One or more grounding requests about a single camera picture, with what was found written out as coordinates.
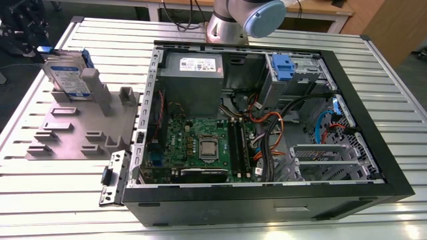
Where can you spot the hard disk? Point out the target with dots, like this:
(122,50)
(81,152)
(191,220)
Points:
(67,77)

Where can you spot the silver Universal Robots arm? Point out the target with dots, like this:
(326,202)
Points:
(227,27)

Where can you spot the metal disk bay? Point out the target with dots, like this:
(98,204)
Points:
(324,163)

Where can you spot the grey parts rack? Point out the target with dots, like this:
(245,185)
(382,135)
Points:
(83,125)

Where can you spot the grey power supply unit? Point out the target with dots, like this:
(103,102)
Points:
(190,95)

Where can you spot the green motherboard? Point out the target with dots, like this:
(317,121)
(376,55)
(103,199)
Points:
(182,130)

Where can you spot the silver CPU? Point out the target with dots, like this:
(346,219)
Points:
(209,147)

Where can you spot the CPU socket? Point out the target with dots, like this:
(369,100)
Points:
(210,160)

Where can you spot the blue plastic drive latch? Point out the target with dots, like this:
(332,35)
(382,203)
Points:
(284,67)

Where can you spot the black graphics card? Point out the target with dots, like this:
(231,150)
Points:
(203,175)

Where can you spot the grey metal drive cage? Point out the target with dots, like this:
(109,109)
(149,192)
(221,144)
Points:
(284,92)

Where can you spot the dark RAM stick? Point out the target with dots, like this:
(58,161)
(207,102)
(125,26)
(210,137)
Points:
(245,150)

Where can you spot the black PC case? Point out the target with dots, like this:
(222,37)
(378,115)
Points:
(234,207)

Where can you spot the brown wooden cabinet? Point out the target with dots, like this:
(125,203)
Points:
(394,30)

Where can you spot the metal slot retainer bracket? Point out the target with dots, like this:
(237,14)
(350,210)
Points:
(119,160)

